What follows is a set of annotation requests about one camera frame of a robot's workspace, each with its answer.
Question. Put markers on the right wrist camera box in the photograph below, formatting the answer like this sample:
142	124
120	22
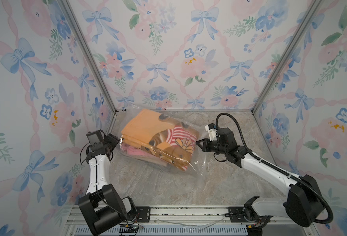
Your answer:
211	129

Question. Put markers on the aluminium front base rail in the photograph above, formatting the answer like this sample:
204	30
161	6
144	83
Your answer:
207	220

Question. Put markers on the pink fleece blanket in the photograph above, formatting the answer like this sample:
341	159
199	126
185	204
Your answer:
134	152

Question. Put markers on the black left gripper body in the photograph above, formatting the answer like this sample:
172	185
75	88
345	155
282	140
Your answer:
111	141

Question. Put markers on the left rear aluminium corner post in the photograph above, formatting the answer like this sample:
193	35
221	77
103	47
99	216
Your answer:
72	21

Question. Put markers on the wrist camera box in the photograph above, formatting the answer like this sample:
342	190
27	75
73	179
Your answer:
211	129
95	137

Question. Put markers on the aluminium corner post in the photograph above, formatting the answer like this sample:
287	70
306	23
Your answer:
72	21
308	17

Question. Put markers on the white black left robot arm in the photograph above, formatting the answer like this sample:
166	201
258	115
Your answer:
101	206

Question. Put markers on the orange cartoon print blanket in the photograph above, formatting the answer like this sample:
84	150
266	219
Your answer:
166	139

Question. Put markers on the clear plastic vacuum bag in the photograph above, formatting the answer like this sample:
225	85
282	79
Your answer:
198	162

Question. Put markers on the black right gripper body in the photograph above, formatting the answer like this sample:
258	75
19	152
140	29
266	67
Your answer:
215	147

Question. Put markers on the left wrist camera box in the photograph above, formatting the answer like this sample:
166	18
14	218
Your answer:
95	137

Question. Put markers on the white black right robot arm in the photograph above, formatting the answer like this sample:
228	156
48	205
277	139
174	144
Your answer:
302	202

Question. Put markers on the right rear aluminium corner post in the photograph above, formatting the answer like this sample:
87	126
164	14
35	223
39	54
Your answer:
308	17

